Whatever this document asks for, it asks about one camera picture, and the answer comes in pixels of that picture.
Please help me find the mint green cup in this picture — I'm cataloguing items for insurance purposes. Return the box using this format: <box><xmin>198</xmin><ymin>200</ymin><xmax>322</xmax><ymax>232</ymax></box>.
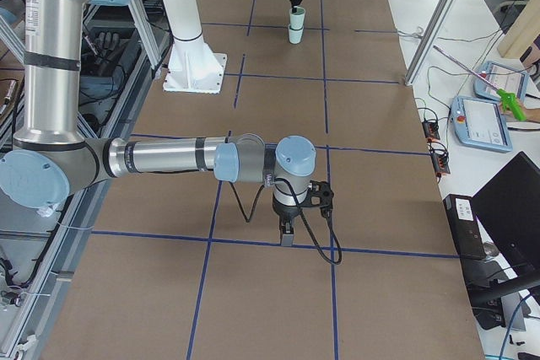
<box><xmin>289</xmin><ymin>6</ymin><xmax>305</xmax><ymax>30</ymax></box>
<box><xmin>288</xmin><ymin>25</ymin><xmax>304</xmax><ymax>45</ymax></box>

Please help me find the brown paper table cover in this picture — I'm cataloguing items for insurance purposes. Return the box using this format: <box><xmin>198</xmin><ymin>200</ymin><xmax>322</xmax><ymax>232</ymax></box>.
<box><xmin>40</xmin><ymin>0</ymin><xmax>486</xmax><ymax>360</ymax></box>

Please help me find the black desktop computer box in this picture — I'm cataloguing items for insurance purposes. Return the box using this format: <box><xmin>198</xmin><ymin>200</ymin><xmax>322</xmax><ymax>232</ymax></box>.
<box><xmin>443</xmin><ymin>194</ymin><xmax>486</xmax><ymax>261</ymax></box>

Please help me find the orange black power strip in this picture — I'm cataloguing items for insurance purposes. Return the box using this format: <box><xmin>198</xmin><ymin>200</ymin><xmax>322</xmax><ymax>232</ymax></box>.
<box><xmin>422</xmin><ymin>120</ymin><xmax>440</xmax><ymax>142</ymax></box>

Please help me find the near blue teach pendant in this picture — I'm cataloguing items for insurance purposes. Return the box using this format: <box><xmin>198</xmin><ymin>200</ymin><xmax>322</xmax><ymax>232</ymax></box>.
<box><xmin>451</xmin><ymin>95</ymin><xmax>513</xmax><ymax>153</ymax></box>

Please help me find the blue teach pendant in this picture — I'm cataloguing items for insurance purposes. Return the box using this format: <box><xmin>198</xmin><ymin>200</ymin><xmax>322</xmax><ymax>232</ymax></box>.
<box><xmin>473</xmin><ymin>61</ymin><xmax>529</xmax><ymax>101</ymax></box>
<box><xmin>451</xmin><ymin>95</ymin><xmax>513</xmax><ymax>153</ymax></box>

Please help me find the black monitor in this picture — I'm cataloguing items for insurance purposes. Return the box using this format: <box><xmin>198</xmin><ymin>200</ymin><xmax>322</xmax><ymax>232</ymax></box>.
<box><xmin>472</xmin><ymin>152</ymin><xmax>540</xmax><ymax>275</ymax></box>

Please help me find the far blue teach pendant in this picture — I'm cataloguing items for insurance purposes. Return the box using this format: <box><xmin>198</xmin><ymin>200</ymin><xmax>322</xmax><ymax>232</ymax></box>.
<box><xmin>473</xmin><ymin>61</ymin><xmax>529</xmax><ymax>101</ymax></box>

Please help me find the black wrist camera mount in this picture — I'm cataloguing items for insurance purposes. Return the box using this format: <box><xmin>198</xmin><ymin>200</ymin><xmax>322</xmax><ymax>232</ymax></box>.
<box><xmin>304</xmin><ymin>180</ymin><xmax>334</xmax><ymax>210</ymax></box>

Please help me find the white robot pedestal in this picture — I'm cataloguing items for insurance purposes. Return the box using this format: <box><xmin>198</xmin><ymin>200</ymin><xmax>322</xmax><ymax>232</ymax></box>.
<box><xmin>163</xmin><ymin>0</ymin><xmax>227</xmax><ymax>94</ymax></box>

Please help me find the aluminium frame post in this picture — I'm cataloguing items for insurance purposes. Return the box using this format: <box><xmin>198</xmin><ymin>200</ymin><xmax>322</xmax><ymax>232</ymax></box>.
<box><xmin>404</xmin><ymin>0</ymin><xmax>456</xmax><ymax>86</ymax></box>

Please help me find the green handled reacher grabber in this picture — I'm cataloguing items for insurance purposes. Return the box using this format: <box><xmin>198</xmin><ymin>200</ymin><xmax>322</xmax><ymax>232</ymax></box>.
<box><xmin>433</xmin><ymin>45</ymin><xmax>527</xmax><ymax>121</ymax></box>

